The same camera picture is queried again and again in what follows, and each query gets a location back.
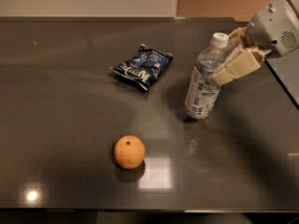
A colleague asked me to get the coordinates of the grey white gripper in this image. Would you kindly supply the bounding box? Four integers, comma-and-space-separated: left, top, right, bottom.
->
207, 0, 299, 86

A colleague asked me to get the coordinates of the blue chip bag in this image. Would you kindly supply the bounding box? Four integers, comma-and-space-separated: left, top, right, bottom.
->
110, 44, 174, 91

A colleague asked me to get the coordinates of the orange fruit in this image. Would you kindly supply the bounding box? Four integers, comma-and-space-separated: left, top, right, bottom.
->
114, 135, 146, 169

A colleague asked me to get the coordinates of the clear plastic water bottle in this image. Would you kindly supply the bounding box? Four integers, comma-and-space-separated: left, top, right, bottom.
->
185, 33, 229, 119

